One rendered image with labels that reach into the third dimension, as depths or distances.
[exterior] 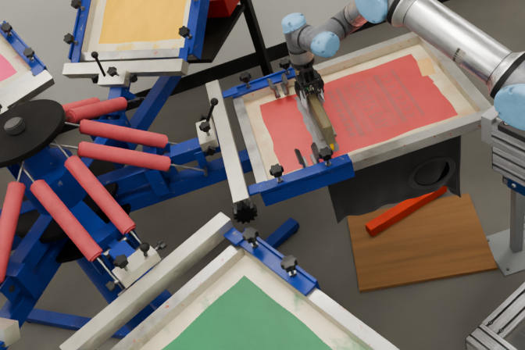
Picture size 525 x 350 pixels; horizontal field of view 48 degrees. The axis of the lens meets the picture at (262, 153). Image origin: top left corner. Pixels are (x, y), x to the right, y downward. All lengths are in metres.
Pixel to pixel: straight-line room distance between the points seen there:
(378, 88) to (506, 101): 0.94
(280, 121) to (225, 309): 0.78
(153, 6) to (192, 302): 1.33
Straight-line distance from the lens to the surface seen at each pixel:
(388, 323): 2.66
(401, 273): 2.77
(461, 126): 1.94
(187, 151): 2.04
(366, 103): 2.13
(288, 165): 1.97
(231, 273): 1.73
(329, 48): 1.76
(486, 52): 1.35
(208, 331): 1.65
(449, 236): 2.88
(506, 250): 2.85
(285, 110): 2.19
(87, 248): 1.84
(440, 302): 2.70
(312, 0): 4.15
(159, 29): 2.51
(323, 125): 1.87
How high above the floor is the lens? 2.28
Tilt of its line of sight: 40 degrees down
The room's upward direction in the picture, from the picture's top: 20 degrees counter-clockwise
